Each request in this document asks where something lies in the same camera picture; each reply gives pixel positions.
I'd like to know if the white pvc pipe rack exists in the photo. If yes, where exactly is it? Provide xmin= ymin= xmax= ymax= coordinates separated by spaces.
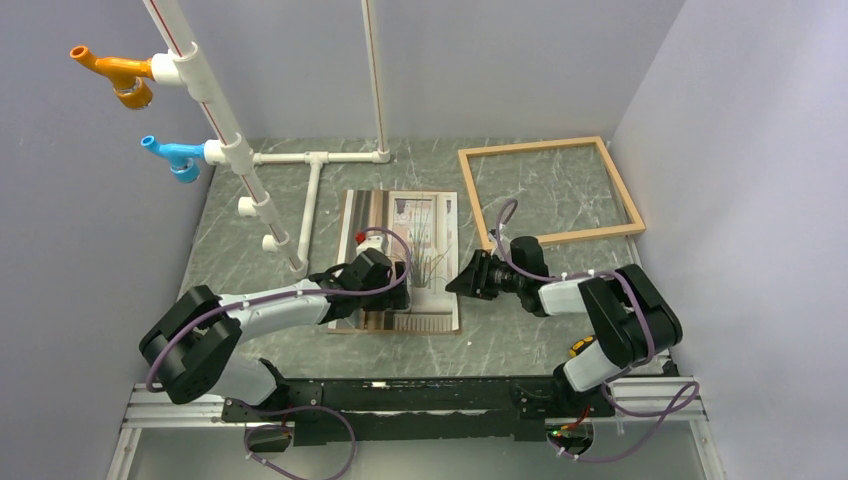
xmin=144 ymin=1 xmax=391 ymax=278

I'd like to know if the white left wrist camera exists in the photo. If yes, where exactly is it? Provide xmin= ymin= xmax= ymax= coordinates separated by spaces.
xmin=355 ymin=231 xmax=387 ymax=257

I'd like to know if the printed plant photo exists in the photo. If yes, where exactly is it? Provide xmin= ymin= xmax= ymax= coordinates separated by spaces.
xmin=329 ymin=189 xmax=461 ymax=334

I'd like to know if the wooden picture frame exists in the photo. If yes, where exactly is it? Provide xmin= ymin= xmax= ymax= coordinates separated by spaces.
xmin=457 ymin=136 xmax=647 ymax=249

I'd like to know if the blue pipe fitting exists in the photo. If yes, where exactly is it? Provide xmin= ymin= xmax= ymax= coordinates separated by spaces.
xmin=140 ymin=135 xmax=205 ymax=184

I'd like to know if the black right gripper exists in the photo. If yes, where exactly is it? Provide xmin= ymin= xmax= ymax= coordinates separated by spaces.
xmin=444 ymin=249 xmax=525 ymax=301

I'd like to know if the brown frame backing board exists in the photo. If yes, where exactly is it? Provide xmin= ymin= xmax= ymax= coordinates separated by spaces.
xmin=327 ymin=188 xmax=462 ymax=337

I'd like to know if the black yellow screwdriver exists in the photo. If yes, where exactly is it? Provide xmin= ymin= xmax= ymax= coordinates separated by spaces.
xmin=569 ymin=335 xmax=596 ymax=358

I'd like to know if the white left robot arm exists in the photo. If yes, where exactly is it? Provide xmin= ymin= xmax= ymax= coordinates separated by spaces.
xmin=139 ymin=248 xmax=410 ymax=420

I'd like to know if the orange pipe fitting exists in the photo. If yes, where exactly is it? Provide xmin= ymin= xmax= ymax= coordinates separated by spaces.
xmin=69 ymin=45 xmax=153 ymax=110

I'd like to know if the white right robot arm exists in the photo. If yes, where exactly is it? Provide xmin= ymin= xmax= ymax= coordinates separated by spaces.
xmin=445 ymin=236 xmax=683 ymax=415

